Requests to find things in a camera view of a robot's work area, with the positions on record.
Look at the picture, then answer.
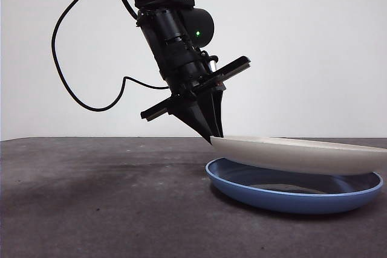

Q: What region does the blue round plate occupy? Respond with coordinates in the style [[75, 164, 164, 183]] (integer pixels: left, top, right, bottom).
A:
[[205, 157, 384, 215]]

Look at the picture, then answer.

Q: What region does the black left camera cable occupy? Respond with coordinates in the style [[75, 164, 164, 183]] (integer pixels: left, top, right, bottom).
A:
[[51, 0, 170, 112]]

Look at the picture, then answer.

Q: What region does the white round plate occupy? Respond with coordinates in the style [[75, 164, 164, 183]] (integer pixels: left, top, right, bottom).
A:
[[210, 135, 387, 177]]

